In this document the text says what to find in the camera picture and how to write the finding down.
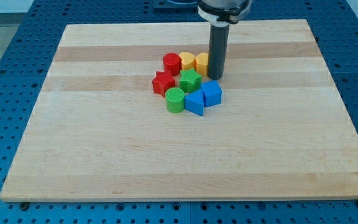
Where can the blue cube block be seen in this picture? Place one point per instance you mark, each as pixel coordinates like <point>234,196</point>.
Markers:
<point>212,93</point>

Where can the light wooden board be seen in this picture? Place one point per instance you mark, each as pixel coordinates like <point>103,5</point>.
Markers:
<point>98,132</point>

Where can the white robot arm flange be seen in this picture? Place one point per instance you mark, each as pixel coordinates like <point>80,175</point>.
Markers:
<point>221,13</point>

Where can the yellow hexagon block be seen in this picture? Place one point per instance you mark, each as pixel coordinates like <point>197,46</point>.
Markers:
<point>201,64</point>

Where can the green star block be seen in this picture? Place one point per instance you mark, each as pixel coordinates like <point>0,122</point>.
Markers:
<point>190,80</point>

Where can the red cylinder block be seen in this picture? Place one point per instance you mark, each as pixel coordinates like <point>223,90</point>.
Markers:
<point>172,63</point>

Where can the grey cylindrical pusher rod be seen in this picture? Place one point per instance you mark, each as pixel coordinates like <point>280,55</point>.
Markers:
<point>218,38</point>

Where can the red star block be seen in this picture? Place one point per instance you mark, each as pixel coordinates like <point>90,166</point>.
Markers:
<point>162,82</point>

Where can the blue triangle block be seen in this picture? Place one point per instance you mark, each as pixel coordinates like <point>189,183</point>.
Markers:
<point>194,102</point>

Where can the green cylinder block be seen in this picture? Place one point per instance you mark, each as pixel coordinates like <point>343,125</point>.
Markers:
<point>175,100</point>

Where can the yellow cylinder block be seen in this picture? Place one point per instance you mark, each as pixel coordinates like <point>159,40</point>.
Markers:
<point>187,60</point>

